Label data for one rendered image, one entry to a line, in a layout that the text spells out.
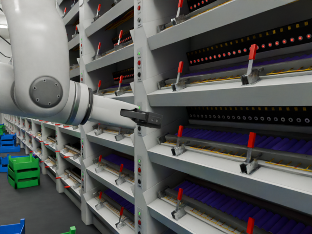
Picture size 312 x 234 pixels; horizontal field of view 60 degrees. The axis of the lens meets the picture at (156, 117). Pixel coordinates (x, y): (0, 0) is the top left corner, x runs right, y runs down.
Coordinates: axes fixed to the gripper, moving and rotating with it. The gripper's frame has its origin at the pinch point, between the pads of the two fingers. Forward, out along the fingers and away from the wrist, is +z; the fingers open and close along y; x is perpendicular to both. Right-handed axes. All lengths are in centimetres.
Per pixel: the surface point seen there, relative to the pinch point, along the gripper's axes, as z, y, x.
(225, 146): 24.0, 1.5, -2.7
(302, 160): 24.2, 22.3, -3.0
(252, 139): 19.8, 13.0, -0.2
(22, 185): 6, -200, -64
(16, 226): -6, -110, -64
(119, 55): 12, -54, 28
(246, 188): 20.7, 12.5, -11.4
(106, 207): 31, -81, -44
